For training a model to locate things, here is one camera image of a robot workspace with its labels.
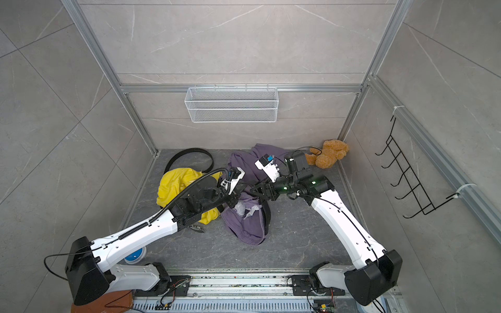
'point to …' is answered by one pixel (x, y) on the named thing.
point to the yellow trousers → (173, 180)
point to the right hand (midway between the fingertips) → (259, 188)
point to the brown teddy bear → (332, 150)
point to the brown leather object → (113, 302)
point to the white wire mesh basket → (231, 104)
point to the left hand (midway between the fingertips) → (246, 180)
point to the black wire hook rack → (423, 200)
